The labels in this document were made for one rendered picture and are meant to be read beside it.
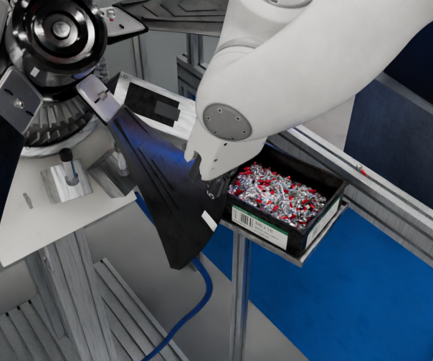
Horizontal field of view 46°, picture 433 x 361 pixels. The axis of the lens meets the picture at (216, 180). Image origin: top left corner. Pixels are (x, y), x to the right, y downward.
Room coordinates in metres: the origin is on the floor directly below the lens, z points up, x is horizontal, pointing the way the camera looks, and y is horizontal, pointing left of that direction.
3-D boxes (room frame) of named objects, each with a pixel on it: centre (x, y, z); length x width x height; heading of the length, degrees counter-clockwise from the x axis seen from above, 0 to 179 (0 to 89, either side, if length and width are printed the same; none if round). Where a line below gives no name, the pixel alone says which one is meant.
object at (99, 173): (0.68, 0.18, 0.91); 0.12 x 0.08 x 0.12; 39
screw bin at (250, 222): (0.69, -0.11, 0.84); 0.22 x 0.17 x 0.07; 53
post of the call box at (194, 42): (1.16, 0.05, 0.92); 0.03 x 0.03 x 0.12; 39
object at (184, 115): (0.76, 0.13, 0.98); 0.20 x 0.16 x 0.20; 39
